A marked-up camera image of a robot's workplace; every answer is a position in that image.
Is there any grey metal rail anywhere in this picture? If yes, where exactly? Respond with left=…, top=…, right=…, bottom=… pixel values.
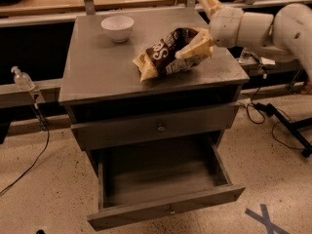
left=0, top=79, right=61, bottom=109

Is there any grey wooden drawer cabinet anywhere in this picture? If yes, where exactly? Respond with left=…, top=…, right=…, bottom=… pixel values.
left=58, top=7, right=250, bottom=232

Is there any black floor cable left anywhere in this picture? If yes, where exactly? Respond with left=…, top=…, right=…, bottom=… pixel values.
left=0, top=105, right=51, bottom=197

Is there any brown chip bag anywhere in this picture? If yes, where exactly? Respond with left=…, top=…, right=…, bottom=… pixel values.
left=133, top=27, right=212, bottom=81

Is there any black stand with cables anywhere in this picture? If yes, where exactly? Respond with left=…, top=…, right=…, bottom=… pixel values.
left=246, top=88, right=312, bottom=158

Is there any open grey lower drawer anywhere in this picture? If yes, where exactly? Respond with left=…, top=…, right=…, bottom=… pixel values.
left=88, top=134, right=245, bottom=231

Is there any white folded paper label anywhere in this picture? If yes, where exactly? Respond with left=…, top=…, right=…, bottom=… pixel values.
left=259, top=57, right=276, bottom=65

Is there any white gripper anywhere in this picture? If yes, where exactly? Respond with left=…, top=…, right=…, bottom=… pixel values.
left=175, top=0, right=244, bottom=59

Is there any clear pump sanitizer bottle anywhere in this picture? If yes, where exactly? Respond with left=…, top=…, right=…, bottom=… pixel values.
left=11, top=66, right=35, bottom=92

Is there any closed grey upper drawer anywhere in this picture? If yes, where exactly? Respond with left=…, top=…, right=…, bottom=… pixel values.
left=71, top=102, right=238, bottom=151

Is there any white ceramic bowl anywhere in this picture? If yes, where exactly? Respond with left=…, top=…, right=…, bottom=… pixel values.
left=100, top=16, right=135, bottom=43

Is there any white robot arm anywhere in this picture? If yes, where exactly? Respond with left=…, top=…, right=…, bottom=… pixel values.
left=175, top=0, right=312, bottom=75

